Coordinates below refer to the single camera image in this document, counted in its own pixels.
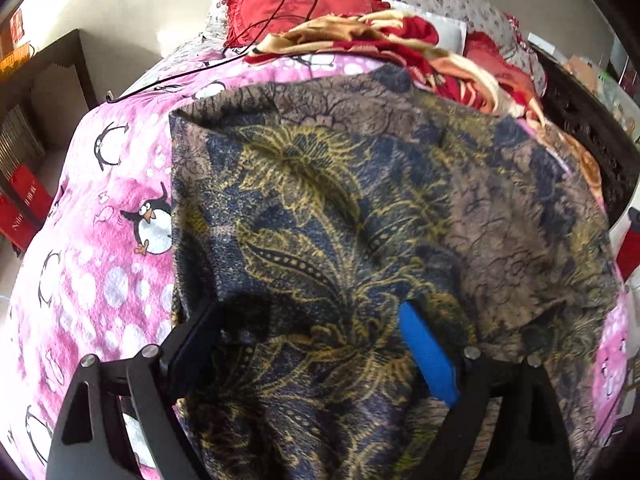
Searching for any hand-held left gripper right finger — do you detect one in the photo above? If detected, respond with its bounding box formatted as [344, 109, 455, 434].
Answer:
[399, 301, 577, 480]

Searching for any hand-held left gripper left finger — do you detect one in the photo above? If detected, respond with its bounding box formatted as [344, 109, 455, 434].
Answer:
[45, 299, 227, 480]

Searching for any brown blue paisley garment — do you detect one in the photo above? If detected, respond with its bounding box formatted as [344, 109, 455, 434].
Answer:
[167, 62, 621, 480]

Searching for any pink penguin print blanket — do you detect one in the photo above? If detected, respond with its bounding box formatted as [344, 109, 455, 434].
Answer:
[0, 50, 636, 480]

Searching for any red gift box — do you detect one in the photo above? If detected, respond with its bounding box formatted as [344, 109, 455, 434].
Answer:
[9, 164, 57, 222]
[0, 194, 42, 252]

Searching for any red cloth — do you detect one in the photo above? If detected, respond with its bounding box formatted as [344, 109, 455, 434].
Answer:
[616, 220, 640, 282]

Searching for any dark carved wooden headboard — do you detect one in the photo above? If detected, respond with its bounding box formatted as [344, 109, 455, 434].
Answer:
[529, 44, 640, 222]

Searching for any small red pillow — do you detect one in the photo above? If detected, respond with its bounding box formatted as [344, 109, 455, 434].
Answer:
[464, 30, 522, 73]

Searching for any red gold floral blanket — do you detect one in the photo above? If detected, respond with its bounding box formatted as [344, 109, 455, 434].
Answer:
[245, 10, 607, 211]

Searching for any white pillow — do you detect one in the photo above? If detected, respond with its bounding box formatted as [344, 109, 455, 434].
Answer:
[390, 0, 469, 52]

